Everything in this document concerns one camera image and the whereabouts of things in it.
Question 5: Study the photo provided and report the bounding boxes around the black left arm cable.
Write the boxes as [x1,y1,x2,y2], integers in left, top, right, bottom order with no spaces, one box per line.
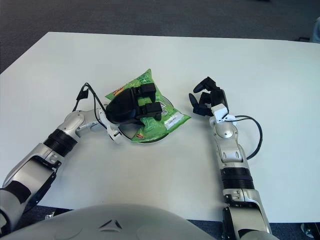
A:
[72,82,109,131]

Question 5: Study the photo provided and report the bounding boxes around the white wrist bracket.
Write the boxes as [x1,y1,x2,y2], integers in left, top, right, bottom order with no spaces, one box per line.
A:
[210,103,239,125]
[95,101,125,146]

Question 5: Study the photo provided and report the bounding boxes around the pale blue background object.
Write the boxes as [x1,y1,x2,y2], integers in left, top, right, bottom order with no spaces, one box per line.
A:
[309,19,320,44]

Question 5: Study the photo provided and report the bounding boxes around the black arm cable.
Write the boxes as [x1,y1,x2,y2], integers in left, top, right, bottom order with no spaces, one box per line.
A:
[72,82,109,131]
[234,114,263,160]

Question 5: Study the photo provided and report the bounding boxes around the green snack bag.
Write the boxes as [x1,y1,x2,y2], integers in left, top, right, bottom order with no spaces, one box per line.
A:
[104,67,192,145]

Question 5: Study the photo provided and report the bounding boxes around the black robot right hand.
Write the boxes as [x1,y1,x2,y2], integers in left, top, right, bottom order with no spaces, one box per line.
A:
[188,76,229,117]

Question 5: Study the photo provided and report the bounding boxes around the white plate with black rim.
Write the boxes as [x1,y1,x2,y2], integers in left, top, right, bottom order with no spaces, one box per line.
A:
[117,95,174,147]

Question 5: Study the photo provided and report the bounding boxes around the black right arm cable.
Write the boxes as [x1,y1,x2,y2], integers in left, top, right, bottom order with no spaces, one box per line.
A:
[234,114,263,160]

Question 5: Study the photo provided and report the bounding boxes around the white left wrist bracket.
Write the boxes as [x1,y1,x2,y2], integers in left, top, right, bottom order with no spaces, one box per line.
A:
[95,101,125,146]

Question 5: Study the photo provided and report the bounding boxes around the grey robot torso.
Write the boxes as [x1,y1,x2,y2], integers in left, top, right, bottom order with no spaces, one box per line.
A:
[0,203,223,240]

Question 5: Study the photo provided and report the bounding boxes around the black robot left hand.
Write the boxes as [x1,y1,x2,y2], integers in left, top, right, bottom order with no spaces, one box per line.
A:
[105,84,164,126]

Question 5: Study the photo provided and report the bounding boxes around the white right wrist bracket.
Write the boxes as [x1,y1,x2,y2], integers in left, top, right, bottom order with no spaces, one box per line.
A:
[210,103,239,125]

